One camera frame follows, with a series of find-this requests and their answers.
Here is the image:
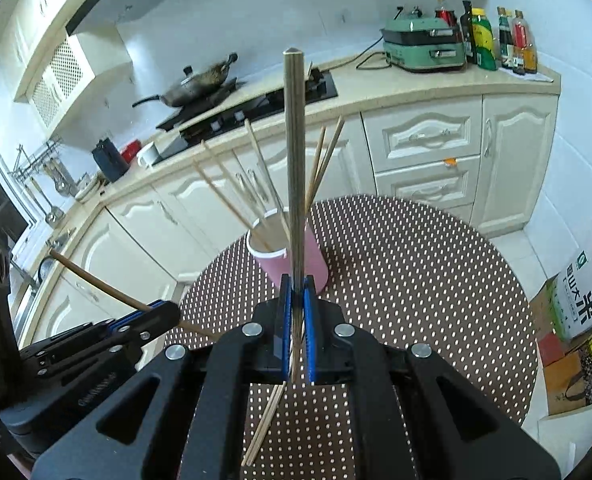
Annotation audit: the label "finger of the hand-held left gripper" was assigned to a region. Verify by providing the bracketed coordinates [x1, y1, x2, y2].
[20, 301, 170, 359]
[36, 304, 182, 376]

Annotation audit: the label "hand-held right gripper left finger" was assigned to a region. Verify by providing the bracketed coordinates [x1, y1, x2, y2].
[31, 274, 293, 480]

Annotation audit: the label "brown polka dot tablecloth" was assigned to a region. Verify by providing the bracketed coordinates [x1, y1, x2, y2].
[163, 195, 539, 480]

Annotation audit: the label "dark blue jar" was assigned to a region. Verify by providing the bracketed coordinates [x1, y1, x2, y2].
[92, 137, 129, 183]

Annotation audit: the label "black gas stove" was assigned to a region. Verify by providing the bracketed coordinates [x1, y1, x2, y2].
[155, 67, 339, 167]

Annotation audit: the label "metal chopstick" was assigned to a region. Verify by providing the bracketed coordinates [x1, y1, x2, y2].
[282, 48, 308, 383]

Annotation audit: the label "pink plastic cup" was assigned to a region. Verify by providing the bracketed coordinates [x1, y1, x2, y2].
[246, 207, 329, 295]

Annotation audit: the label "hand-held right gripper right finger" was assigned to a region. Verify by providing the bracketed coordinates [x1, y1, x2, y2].
[303, 275, 562, 480]

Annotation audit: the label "black power cable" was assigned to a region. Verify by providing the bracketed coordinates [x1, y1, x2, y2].
[321, 35, 394, 70]

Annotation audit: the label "cream wall cabinets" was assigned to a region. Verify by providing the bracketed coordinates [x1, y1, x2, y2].
[0, 0, 122, 96]

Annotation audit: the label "green bottle with yellow cap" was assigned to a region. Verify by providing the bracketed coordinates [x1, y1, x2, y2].
[471, 7, 499, 71]

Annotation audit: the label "cardboard box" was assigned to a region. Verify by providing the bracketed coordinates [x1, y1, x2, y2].
[528, 275, 592, 416]

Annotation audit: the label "dark wooden chopstick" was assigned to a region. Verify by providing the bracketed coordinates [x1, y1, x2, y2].
[49, 250, 217, 338]

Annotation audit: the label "bamboo chopsticks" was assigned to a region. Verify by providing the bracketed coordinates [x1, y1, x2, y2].
[240, 382, 283, 467]

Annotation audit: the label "steel sink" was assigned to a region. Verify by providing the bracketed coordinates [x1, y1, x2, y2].
[8, 230, 77, 346]

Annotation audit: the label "white rice bag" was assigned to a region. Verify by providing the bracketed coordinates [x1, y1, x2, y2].
[551, 245, 592, 341]

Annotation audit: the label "white mug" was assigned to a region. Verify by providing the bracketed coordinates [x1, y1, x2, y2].
[136, 141, 163, 168]

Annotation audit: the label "green electric grill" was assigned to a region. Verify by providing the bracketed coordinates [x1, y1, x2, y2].
[380, 7, 468, 73]

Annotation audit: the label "black wok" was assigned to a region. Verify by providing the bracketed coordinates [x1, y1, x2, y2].
[132, 52, 239, 109]

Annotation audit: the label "clear bottle with red label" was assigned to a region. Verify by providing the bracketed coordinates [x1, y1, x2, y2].
[511, 9, 531, 73]

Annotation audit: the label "cream kitchen base cabinets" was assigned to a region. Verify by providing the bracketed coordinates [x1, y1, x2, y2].
[26, 92, 561, 341]

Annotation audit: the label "dark glass bottle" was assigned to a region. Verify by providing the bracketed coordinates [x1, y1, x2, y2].
[460, 0, 477, 63]

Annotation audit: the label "white range hood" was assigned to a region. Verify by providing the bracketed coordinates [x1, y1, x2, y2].
[18, 10, 137, 131]

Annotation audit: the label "dark bottle with green label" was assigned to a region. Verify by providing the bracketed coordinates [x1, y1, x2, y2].
[496, 6, 514, 68]

